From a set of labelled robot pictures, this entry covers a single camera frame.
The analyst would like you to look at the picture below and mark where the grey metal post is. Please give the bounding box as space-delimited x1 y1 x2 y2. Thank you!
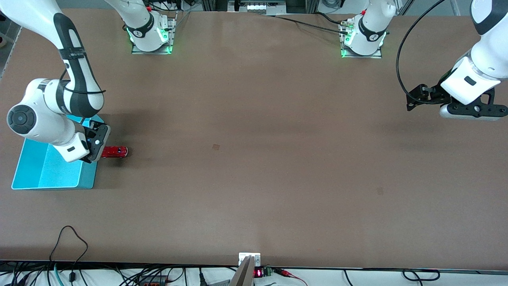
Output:
229 255 255 286

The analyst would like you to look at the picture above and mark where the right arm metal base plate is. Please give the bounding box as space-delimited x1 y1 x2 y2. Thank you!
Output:
131 11 177 55

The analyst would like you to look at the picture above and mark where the thin black looped cable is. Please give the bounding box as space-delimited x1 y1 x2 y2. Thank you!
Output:
49 225 89 283

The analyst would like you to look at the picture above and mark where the red beetle toy car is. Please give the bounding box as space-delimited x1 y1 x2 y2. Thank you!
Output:
100 146 129 159

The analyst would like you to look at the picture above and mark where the short black tabletop cable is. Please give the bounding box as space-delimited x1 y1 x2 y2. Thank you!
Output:
316 12 346 25

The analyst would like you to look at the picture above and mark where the white table edge bracket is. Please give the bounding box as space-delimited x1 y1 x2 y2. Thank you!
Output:
239 253 261 267

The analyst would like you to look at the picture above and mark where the black coiled cable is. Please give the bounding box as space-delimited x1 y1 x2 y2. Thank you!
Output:
402 269 441 282

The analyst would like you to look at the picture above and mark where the lit electronics unit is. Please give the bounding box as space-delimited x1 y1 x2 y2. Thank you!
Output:
228 0 286 12

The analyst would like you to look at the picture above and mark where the blue plastic box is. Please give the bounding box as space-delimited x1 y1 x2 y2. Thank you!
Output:
11 114 105 190

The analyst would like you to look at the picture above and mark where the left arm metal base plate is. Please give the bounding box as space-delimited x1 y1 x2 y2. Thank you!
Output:
339 18 383 59

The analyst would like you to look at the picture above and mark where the long black tabletop cable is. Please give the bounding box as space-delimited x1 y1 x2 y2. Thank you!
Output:
260 14 350 35

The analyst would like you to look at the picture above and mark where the red clip lead wire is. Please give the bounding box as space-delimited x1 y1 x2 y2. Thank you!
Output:
274 269 308 286

